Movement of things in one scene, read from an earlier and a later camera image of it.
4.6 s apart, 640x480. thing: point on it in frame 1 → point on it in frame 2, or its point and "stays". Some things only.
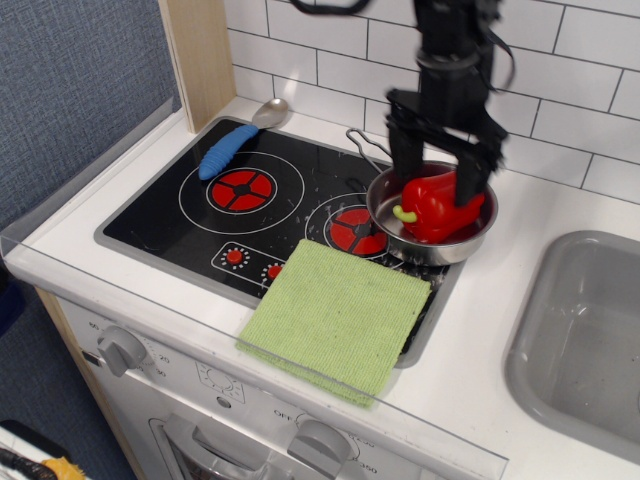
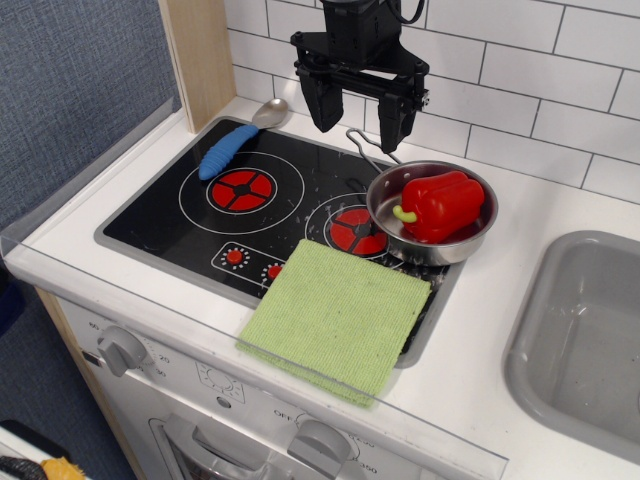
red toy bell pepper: x=432 y=200 stays
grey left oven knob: x=121 y=349 stays
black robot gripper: x=453 y=96 → x=361 y=47
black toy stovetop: x=234 y=232 stays
